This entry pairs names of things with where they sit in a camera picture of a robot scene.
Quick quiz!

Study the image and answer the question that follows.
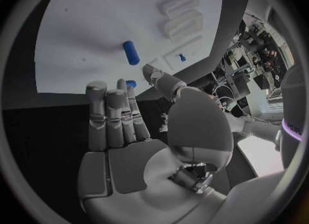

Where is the blue short cylinder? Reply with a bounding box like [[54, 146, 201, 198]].
[[122, 40, 141, 66]]

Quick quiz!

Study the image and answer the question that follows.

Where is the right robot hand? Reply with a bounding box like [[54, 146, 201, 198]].
[[76, 64, 234, 224]]

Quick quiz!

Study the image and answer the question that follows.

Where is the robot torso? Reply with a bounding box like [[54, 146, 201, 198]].
[[274, 63, 308, 171]]

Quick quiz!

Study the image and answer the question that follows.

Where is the white task board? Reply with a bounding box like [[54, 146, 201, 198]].
[[33, 0, 225, 94]]

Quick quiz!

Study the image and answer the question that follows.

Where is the cluttered workshop desk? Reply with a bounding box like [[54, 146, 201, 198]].
[[188, 13, 296, 117]]

